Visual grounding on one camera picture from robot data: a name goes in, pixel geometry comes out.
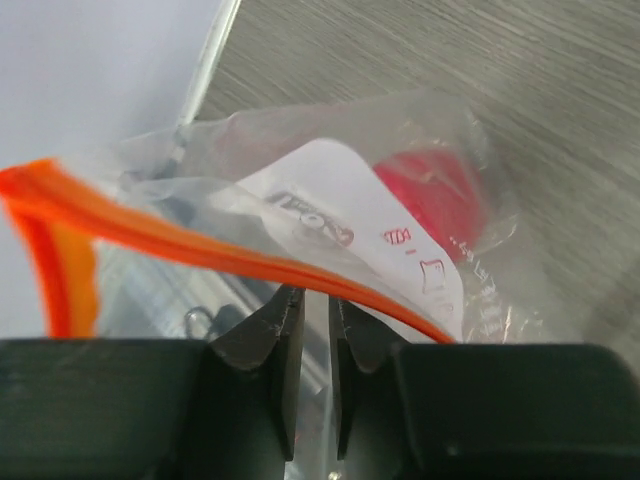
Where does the clear zip top bag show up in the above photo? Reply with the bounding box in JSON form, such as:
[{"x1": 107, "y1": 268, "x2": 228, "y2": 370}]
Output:
[{"x1": 0, "y1": 87, "x2": 526, "y2": 351}]

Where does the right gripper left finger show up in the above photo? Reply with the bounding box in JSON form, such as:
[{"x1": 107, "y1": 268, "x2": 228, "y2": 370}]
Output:
[{"x1": 210, "y1": 286, "x2": 305, "y2": 461}]

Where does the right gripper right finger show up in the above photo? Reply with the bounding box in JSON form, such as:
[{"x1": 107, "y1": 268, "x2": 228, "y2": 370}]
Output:
[{"x1": 328, "y1": 297, "x2": 405, "y2": 460}]

